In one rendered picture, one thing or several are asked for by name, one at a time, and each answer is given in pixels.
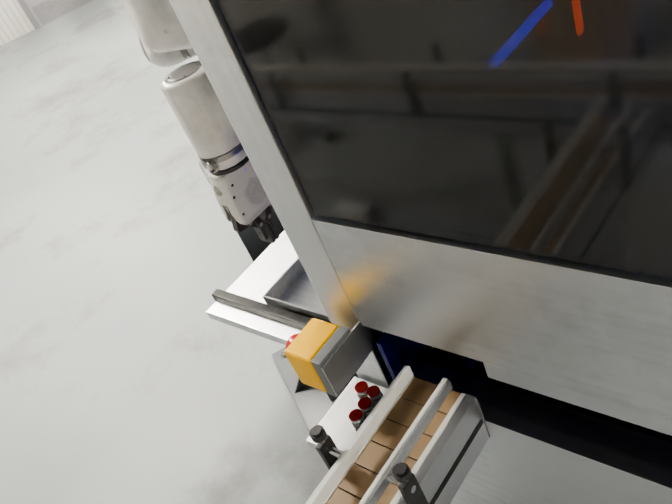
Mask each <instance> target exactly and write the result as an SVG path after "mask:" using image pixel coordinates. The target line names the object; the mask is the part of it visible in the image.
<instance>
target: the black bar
mask: <svg viewBox="0 0 672 504"><path fill-rule="evenodd" d="M212 297H213V298H214V300H215V301H217V302H220V303H223V304H226V305H229V306H232V307H235V308H238V309H241V310H244V311H247V312H250V313H253V314H256V315H259V316H262V317H265V318H268V319H270V320H273V321H276V322H279V323H282V324H285V325H288V326H291V327H294V328H297V329H300V330H303V328H304V327H305V326H306V325H307V324H308V323H309V321H310V320H311V319H312V318H309V317H306V316H303V315H300V314H296V313H293V312H290V311H287V310H284V309H281V308H277V307H274V306H271V305H268V304H265V303H261V302H258V301H255V300H252V299H249V298H246V297H242V296H239V295H236V294H233V293H230V292H227V291H223V290H220V289H216V290H215V291H214V292H213V293H212Z"/></svg>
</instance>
